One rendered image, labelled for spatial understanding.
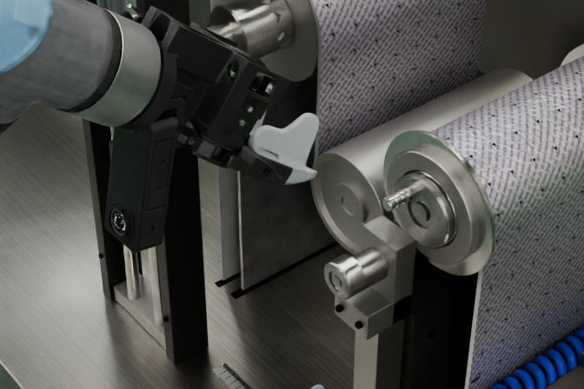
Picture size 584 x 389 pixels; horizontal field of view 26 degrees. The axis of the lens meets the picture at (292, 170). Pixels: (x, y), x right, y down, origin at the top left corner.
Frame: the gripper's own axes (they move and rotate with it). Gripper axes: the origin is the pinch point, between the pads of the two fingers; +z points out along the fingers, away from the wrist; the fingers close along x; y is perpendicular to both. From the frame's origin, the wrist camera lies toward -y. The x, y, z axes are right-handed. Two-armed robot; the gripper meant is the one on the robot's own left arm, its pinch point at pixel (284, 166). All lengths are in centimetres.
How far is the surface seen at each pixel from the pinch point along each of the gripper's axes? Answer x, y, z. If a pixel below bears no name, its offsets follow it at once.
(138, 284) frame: 36, -29, 31
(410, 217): -0.4, -0.3, 19.6
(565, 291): -7.8, -0.3, 40.3
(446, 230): -5.1, 0.8, 18.7
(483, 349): -7.8, -8.6, 31.9
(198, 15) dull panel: 86, -2, 66
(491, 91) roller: 10.1, 13.3, 36.2
